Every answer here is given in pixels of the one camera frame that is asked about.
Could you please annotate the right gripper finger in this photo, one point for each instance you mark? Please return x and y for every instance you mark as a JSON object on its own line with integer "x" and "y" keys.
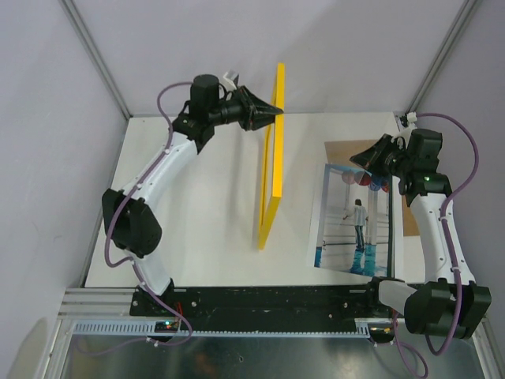
{"x": 369, "y": 155}
{"x": 373, "y": 166}

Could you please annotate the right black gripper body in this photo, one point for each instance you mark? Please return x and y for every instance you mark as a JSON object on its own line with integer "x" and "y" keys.
{"x": 394, "y": 159}

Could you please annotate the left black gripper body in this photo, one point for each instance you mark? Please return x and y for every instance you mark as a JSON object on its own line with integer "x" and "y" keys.
{"x": 240, "y": 109}

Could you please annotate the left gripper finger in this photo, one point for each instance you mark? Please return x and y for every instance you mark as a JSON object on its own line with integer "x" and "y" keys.
{"x": 256, "y": 105}
{"x": 259, "y": 121}

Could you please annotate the brown cardboard backing board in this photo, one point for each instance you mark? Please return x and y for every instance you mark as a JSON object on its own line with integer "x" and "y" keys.
{"x": 339, "y": 152}

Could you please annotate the yellow wooden picture frame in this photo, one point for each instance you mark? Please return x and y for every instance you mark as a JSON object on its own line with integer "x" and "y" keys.
{"x": 271, "y": 178}

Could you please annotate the printed photo with balloons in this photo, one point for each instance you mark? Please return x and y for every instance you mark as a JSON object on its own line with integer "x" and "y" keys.
{"x": 352, "y": 219}

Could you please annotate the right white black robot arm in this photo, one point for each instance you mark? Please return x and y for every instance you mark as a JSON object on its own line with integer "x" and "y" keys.
{"x": 449, "y": 303}

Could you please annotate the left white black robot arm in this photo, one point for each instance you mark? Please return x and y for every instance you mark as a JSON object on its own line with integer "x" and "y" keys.
{"x": 129, "y": 218}

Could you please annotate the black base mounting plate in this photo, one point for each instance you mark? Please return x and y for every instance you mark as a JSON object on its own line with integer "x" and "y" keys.
{"x": 283, "y": 306}

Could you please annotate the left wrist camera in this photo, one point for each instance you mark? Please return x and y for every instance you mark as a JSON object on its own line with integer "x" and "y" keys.
{"x": 230, "y": 80}

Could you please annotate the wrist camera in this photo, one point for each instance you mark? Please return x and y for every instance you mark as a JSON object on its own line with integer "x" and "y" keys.
{"x": 230, "y": 80}
{"x": 407, "y": 120}

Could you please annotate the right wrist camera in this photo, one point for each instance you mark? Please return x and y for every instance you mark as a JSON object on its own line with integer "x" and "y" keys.
{"x": 407, "y": 120}

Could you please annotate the right aluminium corner post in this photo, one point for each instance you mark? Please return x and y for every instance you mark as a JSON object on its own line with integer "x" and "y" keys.
{"x": 455, "y": 32}

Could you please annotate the aluminium corner post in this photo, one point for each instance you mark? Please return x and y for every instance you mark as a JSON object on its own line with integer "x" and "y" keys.
{"x": 455, "y": 32}
{"x": 82, "y": 31}

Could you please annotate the left aluminium corner post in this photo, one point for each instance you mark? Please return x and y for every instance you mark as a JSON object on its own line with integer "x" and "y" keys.
{"x": 82, "y": 31}

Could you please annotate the aluminium front rail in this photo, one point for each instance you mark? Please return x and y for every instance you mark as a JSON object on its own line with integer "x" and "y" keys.
{"x": 96, "y": 303}

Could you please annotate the white slotted cable duct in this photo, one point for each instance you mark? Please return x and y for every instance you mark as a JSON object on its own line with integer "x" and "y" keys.
{"x": 359, "y": 328}

